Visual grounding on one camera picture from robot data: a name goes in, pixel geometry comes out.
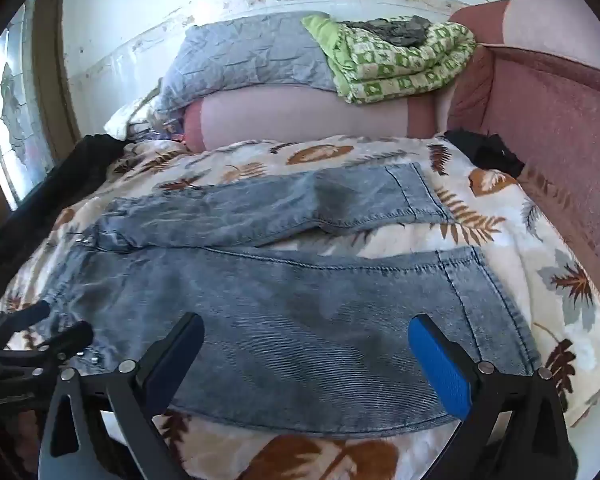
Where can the leaf print blanket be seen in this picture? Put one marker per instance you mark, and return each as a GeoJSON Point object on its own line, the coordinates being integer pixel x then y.
{"type": "Point", "coordinates": [510, 240]}

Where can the green patterned blanket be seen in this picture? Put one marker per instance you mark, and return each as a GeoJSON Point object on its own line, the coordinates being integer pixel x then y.
{"type": "Point", "coordinates": [405, 70]}

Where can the white crumpled cloth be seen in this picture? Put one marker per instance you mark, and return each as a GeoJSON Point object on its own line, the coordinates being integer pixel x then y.
{"type": "Point", "coordinates": [130, 117]}

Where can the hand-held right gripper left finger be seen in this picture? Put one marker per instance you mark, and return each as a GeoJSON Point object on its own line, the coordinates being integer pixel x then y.
{"type": "Point", "coordinates": [177, 355]}

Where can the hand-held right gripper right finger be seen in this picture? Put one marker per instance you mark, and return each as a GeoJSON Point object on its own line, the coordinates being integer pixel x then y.
{"type": "Point", "coordinates": [442, 360]}

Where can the grey-blue denim pants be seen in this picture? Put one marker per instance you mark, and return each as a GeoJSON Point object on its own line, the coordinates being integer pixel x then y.
{"type": "Point", "coordinates": [305, 310]}

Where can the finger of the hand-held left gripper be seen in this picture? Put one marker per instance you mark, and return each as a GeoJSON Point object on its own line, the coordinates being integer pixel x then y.
{"type": "Point", "coordinates": [60, 340]}
{"type": "Point", "coordinates": [20, 317]}

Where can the pink sofa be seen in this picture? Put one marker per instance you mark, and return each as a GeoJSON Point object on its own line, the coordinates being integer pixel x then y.
{"type": "Point", "coordinates": [545, 125]}

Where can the dark grey cloth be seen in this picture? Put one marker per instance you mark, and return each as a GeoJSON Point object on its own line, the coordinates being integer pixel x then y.
{"type": "Point", "coordinates": [385, 30]}

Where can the wooden framed glass window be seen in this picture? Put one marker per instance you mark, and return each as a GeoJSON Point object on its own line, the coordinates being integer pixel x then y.
{"type": "Point", "coordinates": [20, 110]}

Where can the grey quilted blanket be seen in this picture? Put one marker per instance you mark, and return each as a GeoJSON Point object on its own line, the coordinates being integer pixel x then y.
{"type": "Point", "coordinates": [245, 55]}

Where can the small black cloth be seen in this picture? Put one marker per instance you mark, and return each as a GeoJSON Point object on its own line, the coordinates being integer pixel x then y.
{"type": "Point", "coordinates": [490, 152]}

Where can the large black cloth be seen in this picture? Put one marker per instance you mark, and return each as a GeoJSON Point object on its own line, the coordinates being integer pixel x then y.
{"type": "Point", "coordinates": [55, 190]}

